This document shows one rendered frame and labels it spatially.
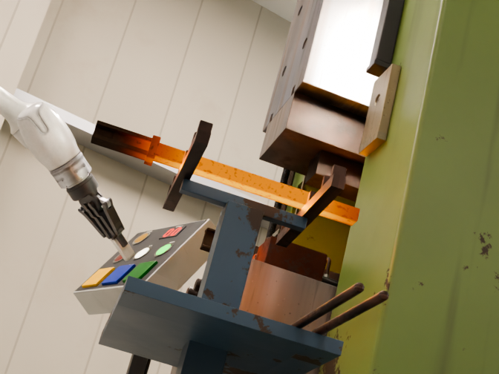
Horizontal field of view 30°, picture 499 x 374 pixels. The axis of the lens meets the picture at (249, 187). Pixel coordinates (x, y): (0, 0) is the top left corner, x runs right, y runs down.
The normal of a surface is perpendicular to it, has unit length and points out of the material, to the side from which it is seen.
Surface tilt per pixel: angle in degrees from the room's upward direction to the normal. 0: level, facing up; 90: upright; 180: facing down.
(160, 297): 90
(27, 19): 90
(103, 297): 150
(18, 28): 90
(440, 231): 90
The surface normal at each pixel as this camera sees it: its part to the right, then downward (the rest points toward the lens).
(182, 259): 0.65, -0.15
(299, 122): 0.29, -0.31
